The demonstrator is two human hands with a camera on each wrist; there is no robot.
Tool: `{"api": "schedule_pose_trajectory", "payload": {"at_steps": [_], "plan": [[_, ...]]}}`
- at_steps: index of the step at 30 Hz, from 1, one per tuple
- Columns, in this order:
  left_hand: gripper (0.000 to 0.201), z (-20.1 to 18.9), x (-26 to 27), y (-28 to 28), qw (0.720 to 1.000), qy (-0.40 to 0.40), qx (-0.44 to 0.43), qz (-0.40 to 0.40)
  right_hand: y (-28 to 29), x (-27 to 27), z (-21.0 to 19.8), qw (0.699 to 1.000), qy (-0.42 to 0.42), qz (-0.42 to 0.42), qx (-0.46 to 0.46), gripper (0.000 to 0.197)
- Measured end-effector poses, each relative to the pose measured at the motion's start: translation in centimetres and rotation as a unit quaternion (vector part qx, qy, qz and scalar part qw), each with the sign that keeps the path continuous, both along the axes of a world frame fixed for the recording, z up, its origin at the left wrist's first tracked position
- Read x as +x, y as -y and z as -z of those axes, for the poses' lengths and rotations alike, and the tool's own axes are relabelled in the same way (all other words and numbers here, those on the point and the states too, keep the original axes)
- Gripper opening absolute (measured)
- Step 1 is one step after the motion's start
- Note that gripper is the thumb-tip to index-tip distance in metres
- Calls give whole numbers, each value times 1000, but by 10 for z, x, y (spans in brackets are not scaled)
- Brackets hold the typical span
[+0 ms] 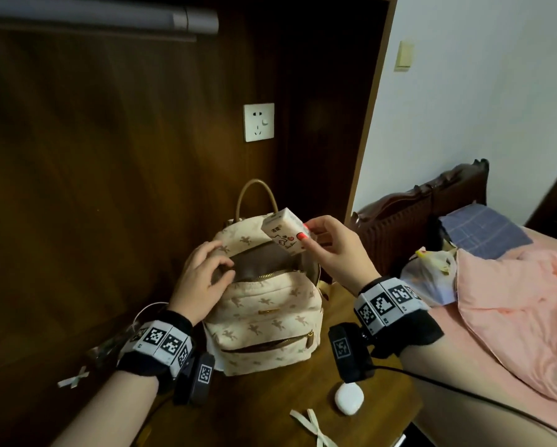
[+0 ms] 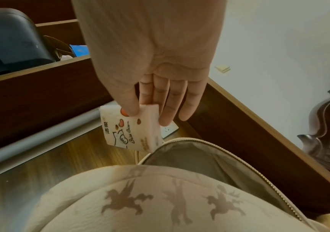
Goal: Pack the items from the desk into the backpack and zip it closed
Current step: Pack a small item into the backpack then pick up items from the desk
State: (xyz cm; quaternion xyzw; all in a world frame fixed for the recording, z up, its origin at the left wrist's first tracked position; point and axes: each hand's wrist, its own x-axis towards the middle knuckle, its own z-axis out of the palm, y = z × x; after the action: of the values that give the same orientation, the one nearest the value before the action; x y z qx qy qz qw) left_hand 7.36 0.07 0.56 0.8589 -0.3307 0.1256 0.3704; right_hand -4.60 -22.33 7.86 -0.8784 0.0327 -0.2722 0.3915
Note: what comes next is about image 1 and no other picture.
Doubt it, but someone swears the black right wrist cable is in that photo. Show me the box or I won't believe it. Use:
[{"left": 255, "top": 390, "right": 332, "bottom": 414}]
[{"left": 373, "top": 365, "right": 557, "bottom": 436}]

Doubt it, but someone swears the marker wristband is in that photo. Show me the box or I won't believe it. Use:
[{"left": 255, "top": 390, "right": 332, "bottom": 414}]
[
  {"left": 352, "top": 276, "right": 445, "bottom": 359},
  {"left": 116, "top": 309, "right": 195, "bottom": 380}
]

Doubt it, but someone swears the white red-print box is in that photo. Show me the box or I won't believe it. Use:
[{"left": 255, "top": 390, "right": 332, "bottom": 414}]
[{"left": 260, "top": 207, "right": 312, "bottom": 256}]

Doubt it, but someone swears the large white ribbon cross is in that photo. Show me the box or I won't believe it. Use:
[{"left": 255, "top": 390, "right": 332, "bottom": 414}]
[{"left": 290, "top": 408, "right": 340, "bottom": 447}]

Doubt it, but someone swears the person's left hand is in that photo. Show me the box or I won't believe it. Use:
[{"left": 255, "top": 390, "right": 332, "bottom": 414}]
[{"left": 167, "top": 240, "right": 236, "bottom": 327}]

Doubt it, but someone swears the person's left forearm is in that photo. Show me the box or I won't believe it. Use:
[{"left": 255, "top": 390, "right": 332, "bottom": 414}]
[{"left": 50, "top": 369, "right": 160, "bottom": 447}]

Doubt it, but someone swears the dark wooden bed headboard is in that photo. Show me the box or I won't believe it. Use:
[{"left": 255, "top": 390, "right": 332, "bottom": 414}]
[{"left": 350, "top": 158, "right": 490, "bottom": 278}]

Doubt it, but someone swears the white plastic bag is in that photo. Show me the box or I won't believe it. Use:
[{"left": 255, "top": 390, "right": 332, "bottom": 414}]
[{"left": 399, "top": 246, "right": 458, "bottom": 307}]

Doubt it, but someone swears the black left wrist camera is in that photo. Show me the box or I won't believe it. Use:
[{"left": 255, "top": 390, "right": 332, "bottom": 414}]
[{"left": 172, "top": 351, "right": 216, "bottom": 407}]

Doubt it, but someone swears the blue plaid pillow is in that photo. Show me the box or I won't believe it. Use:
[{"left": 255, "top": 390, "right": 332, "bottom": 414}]
[{"left": 438, "top": 203, "right": 534, "bottom": 260}]

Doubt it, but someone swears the left marker wristband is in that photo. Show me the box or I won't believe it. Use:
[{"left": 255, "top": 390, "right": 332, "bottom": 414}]
[{"left": 116, "top": 309, "right": 195, "bottom": 380}]

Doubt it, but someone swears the white wall socket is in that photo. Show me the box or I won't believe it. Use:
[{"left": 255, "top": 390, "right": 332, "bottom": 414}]
[{"left": 243, "top": 102, "right": 275, "bottom": 143}]

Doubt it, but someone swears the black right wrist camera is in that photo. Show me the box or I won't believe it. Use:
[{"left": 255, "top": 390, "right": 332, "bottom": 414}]
[{"left": 327, "top": 322, "right": 376, "bottom": 385}]

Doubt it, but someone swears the person's right forearm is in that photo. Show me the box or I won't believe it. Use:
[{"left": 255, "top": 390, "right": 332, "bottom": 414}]
[{"left": 399, "top": 339, "right": 557, "bottom": 447}]

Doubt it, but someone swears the white cable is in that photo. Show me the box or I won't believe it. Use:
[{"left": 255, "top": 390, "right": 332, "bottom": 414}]
[{"left": 131, "top": 301, "right": 170, "bottom": 327}]

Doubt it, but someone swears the right marker wristband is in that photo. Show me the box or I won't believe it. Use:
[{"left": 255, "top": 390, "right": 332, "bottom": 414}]
[{"left": 352, "top": 276, "right": 445, "bottom": 359}]

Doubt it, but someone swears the clear bag with dark contents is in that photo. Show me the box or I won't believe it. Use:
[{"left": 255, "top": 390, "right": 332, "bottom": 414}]
[{"left": 86, "top": 323, "right": 135, "bottom": 364}]

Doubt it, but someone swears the small white ribbon cross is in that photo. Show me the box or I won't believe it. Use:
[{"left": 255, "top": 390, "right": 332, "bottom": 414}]
[{"left": 57, "top": 366, "right": 91, "bottom": 389}]

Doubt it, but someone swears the pink quilt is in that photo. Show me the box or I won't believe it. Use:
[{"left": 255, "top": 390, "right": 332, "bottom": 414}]
[{"left": 455, "top": 246, "right": 557, "bottom": 405}]

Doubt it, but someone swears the white earbuds case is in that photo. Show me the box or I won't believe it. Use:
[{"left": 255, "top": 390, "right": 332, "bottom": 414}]
[{"left": 334, "top": 382, "right": 365, "bottom": 417}]

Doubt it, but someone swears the beige light switch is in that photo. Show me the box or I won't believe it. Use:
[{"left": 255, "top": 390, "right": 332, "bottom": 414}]
[{"left": 394, "top": 40, "right": 415, "bottom": 73}]

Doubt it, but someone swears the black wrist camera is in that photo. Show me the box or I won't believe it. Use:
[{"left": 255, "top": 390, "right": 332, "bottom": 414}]
[
  {"left": 172, "top": 351, "right": 216, "bottom": 407},
  {"left": 327, "top": 322, "right": 376, "bottom": 385}
]

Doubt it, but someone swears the person's right hand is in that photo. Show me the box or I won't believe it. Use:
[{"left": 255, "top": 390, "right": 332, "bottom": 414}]
[{"left": 301, "top": 215, "right": 381, "bottom": 297}]

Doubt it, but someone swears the grey light bar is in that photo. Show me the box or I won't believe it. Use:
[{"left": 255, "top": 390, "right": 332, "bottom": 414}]
[{"left": 0, "top": 0, "right": 219, "bottom": 42}]

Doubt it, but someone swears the beige horse-print backpack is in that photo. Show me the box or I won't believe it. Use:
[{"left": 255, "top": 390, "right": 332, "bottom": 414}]
[{"left": 203, "top": 179, "right": 329, "bottom": 377}]

